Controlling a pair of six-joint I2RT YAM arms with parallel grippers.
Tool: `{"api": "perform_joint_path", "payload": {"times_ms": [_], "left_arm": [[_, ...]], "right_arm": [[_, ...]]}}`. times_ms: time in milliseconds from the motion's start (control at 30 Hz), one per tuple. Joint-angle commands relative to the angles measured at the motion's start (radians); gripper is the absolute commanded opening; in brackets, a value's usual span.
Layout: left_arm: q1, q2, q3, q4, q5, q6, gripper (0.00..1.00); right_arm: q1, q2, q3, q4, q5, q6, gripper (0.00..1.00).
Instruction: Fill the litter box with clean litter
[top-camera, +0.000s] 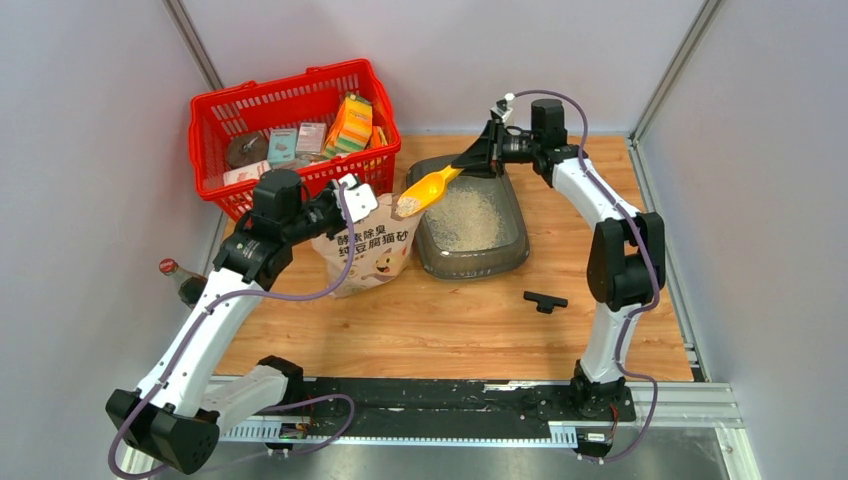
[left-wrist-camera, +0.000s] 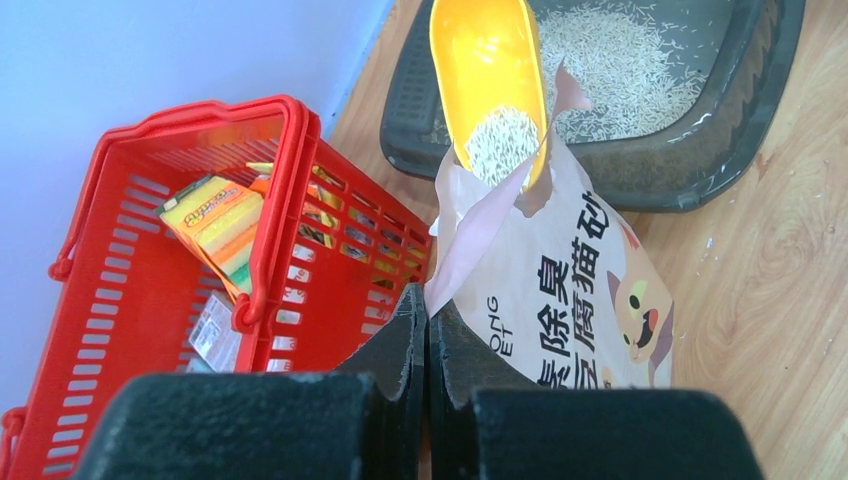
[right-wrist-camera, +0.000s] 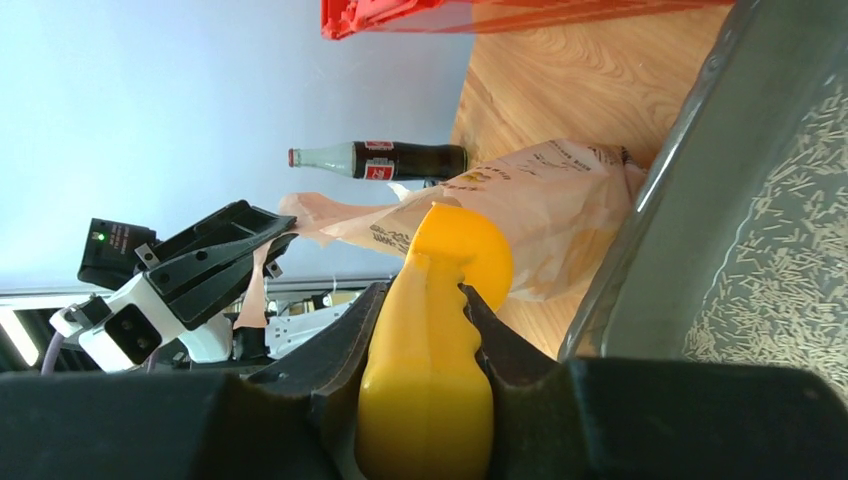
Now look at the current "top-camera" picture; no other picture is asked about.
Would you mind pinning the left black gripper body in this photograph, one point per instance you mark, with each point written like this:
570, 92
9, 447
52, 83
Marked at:
320, 216

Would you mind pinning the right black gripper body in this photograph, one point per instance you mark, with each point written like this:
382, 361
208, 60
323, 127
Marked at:
512, 149

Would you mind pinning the yellow plastic scoop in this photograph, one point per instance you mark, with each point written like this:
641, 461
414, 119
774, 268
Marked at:
426, 192

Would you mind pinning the cat litter bag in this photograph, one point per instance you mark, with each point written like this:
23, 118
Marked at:
381, 244

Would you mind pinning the black bag clip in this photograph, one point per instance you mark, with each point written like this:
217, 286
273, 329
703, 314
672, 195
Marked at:
545, 304

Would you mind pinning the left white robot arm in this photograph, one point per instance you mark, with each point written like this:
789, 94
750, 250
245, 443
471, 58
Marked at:
171, 416

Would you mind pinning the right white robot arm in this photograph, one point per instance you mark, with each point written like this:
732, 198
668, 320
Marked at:
626, 263

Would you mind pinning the grey plastic litter box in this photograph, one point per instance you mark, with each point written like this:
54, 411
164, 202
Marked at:
477, 230

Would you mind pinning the pink small box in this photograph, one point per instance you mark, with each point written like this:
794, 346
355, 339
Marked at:
311, 138

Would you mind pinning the white pink flat box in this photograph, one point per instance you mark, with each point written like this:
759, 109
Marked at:
249, 172

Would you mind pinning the teal small box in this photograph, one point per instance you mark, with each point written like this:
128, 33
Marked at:
282, 146

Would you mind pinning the orange sponge pack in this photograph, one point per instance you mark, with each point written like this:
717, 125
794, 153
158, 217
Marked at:
352, 128

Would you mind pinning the brown round disc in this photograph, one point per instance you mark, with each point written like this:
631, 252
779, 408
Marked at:
246, 150

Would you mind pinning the red plastic shopping basket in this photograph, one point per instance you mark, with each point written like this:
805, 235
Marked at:
313, 96

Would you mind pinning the cola bottle red cap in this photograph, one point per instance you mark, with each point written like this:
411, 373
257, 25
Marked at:
189, 285

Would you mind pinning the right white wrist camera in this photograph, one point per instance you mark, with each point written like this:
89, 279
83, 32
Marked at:
503, 109

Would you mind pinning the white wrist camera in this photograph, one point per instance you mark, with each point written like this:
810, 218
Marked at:
503, 109
359, 197

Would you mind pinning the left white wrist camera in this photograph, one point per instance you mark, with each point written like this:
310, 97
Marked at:
359, 197

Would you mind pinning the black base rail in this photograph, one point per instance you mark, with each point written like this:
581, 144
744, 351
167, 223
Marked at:
444, 411

